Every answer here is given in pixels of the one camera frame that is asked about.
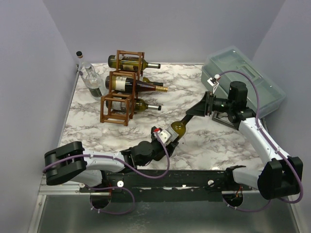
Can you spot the clear bottle dark label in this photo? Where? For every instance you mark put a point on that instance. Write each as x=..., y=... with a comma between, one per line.
x=94, y=82

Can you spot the clear wine bottle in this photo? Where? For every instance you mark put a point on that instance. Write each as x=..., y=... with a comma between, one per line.
x=82, y=71

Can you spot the brown wooden wine rack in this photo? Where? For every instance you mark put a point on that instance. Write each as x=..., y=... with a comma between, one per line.
x=107, y=114

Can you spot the black front mounting rail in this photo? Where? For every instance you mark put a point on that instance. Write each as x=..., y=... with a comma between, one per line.
x=176, y=185

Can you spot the dark bottle gold foil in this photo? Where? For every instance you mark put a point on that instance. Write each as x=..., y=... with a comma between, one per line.
x=125, y=84

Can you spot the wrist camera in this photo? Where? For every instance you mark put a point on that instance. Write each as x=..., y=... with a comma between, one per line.
x=213, y=82
x=165, y=135

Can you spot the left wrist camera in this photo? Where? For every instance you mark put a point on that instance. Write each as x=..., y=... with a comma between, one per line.
x=165, y=135

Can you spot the dark metal crank tool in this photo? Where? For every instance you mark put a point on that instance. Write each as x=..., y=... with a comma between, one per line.
x=227, y=120

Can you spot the translucent green plastic toolbox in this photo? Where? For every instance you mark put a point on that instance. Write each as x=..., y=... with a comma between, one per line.
x=233, y=65

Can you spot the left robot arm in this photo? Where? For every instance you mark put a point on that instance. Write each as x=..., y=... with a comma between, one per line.
x=72, y=162

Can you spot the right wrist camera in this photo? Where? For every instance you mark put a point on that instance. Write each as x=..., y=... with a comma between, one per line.
x=213, y=82

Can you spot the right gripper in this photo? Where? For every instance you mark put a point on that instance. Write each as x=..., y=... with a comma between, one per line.
x=208, y=104

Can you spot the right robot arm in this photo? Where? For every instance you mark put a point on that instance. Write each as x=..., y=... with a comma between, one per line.
x=282, y=173

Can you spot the green bottle behind rack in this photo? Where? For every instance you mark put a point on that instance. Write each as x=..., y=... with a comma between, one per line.
x=129, y=63

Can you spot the green bottle white label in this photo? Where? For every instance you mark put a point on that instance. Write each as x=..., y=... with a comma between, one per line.
x=178, y=128

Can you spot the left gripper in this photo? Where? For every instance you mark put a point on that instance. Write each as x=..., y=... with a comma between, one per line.
x=170, y=147

